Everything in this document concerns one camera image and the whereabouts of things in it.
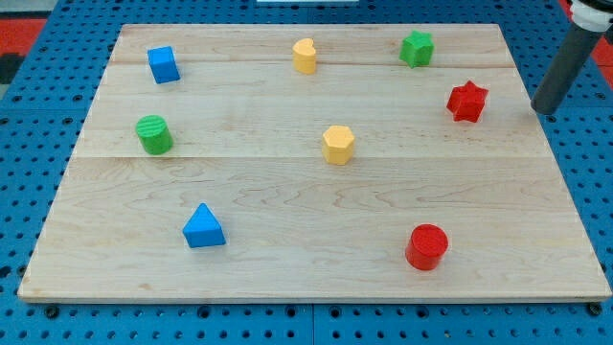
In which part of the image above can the red star block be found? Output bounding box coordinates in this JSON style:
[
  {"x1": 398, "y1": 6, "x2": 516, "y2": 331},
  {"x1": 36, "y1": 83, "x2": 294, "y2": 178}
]
[{"x1": 446, "y1": 80, "x2": 488, "y2": 123}]

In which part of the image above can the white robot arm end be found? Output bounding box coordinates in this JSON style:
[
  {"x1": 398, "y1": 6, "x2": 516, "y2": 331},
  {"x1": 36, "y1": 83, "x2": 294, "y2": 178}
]
[{"x1": 570, "y1": 0, "x2": 612, "y2": 34}]

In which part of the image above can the wooden board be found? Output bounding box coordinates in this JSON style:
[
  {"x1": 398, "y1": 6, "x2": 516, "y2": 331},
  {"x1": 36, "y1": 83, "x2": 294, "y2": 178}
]
[{"x1": 18, "y1": 24, "x2": 611, "y2": 304}]

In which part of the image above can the green star block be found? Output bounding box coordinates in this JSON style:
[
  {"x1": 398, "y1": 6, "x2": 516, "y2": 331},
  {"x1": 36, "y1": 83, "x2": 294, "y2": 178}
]
[{"x1": 398, "y1": 30, "x2": 435, "y2": 68}]

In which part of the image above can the yellow hexagon block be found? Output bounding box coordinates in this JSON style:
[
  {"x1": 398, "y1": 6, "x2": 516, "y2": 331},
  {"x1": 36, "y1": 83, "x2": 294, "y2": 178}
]
[{"x1": 322, "y1": 126, "x2": 355, "y2": 165}]

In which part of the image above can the blue triangle block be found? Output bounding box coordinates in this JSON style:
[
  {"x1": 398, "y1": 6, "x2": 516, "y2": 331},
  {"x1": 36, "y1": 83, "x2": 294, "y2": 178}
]
[{"x1": 182, "y1": 203, "x2": 226, "y2": 248}]

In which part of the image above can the yellow heart block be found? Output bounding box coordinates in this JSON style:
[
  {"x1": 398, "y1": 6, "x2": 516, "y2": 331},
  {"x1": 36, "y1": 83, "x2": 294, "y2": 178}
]
[{"x1": 292, "y1": 38, "x2": 317, "y2": 75}]

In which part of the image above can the red cylinder block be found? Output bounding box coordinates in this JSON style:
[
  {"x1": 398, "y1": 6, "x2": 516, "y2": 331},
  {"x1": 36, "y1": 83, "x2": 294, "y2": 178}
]
[{"x1": 405, "y1": 223, "x2": 449, "y2": 271}]

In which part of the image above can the green cylinder block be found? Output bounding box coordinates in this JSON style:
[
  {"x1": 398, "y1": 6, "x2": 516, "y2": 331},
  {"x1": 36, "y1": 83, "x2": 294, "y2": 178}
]
[{"x1": 135, "y1": 115, "x2": 173, "y2": 155}]

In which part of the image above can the blue cube block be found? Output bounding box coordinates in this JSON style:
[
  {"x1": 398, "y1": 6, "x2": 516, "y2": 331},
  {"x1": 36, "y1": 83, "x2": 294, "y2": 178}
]
[{"x1": 148, "y1": 46, "x2": 180, "y2": 84}]

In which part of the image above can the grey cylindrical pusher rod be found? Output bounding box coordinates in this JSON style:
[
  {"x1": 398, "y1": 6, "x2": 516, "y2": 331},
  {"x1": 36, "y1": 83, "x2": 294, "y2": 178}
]
[{"x1": 531, "y1": 23, "x2": 603, "y2": 115}]

